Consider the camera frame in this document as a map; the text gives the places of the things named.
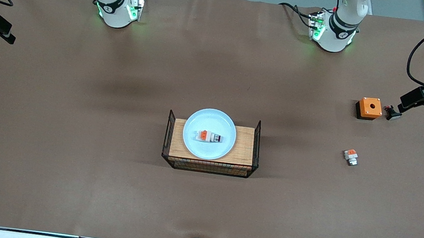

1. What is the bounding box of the light blue round plate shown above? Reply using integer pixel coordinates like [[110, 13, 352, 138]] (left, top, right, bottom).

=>
[[180, 106, 239, 163]]

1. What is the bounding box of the orange grey switch part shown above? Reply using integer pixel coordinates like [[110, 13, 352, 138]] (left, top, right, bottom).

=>
[[196, 129, 224, 145], [342, 148, 359, 167]]

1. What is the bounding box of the small black push button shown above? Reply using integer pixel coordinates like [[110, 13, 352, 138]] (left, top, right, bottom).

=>
[[383, 104, 403, 122]]

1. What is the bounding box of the wooden board shelf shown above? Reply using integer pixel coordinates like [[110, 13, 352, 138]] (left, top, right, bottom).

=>
[[168, 118, 257, 169]]

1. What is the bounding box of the brown table mat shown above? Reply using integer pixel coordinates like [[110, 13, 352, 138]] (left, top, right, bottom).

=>
[[0, 0, 424, 238]]

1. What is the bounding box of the orange button enclosure box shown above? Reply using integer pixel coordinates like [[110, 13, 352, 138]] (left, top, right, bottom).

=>
[[354, 96, 385, 122]]

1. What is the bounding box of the black left arm base cable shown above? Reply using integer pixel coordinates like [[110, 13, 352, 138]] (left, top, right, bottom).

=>
[[276, 1, 317, 29]]

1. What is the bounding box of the black wire basket rack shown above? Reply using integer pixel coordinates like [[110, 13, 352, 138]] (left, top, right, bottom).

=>
[[160, 109, 265, 180]]

